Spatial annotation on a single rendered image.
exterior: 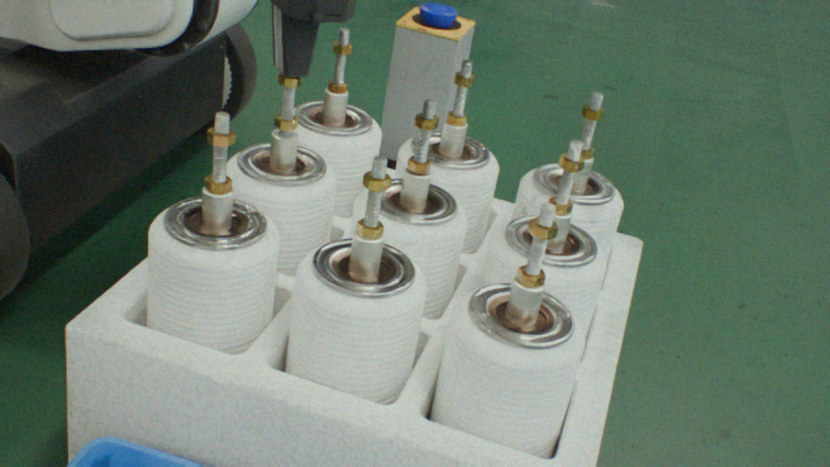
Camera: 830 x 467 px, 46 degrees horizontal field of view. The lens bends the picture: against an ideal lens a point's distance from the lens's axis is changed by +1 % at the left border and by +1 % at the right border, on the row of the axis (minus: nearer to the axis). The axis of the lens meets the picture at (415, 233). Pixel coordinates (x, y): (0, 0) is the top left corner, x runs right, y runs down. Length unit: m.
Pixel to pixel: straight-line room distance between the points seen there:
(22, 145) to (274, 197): 0.30
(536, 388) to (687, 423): 0.42
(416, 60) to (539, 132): 0.65
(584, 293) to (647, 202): 0.75
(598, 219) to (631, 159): 0.78
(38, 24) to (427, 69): 0.41
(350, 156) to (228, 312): 0.24
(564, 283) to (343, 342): 0.18
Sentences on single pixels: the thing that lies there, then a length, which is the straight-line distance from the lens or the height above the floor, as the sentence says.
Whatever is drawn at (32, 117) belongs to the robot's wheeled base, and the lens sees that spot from 1.03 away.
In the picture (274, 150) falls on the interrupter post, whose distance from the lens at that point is 0.81.
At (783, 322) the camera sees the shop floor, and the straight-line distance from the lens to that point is 1.30.
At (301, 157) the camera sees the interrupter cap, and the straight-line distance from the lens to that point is 0.84.
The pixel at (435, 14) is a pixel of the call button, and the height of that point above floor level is 0.33.
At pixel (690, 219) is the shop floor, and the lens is 1.49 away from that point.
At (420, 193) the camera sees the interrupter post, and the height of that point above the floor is 0.27.
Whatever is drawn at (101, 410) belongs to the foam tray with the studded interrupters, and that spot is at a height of 0.11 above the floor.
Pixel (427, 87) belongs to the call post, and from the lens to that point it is 1.03.
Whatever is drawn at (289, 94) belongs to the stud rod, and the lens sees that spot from 0.79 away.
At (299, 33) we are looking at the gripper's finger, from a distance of 0.77.
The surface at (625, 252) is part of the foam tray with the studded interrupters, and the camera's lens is 0.95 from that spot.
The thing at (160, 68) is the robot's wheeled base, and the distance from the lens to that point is 1.20.
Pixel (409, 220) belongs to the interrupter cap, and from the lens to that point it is 0.76.
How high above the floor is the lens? 0.62
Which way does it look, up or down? 29 degrees down
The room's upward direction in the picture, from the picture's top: 10 degrees clockwise
